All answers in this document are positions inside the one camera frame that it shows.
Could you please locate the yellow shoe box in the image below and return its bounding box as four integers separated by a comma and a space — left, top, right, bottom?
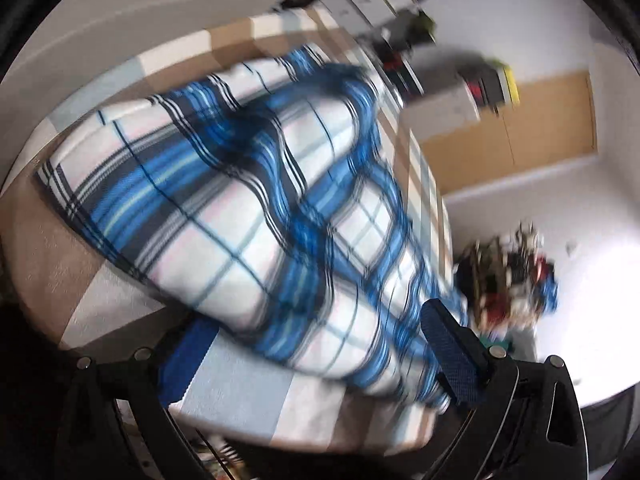
492, 57, 521, 108

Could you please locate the white upright suitcase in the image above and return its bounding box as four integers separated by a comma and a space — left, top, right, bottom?
400, 82, 482, 142

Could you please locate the green cloth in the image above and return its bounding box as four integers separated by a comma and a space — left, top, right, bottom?
479, 337, 515, 356

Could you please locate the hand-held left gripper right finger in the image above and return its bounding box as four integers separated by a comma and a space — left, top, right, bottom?
420, 299, 589, 480

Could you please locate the dark wrapped flower bouquet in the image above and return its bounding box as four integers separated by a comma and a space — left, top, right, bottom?
382, 10, 437, 53

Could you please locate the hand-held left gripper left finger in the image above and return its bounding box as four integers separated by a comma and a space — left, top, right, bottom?
52, 319, 222, 480

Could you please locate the black red striped shoe box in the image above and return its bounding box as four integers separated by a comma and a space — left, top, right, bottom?
382, 52, 426, 101

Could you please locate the wooden door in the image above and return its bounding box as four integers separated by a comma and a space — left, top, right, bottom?
419, 71, 599, 196

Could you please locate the blue plaid shirt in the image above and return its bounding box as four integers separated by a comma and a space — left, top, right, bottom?
35, 45, 471, 413

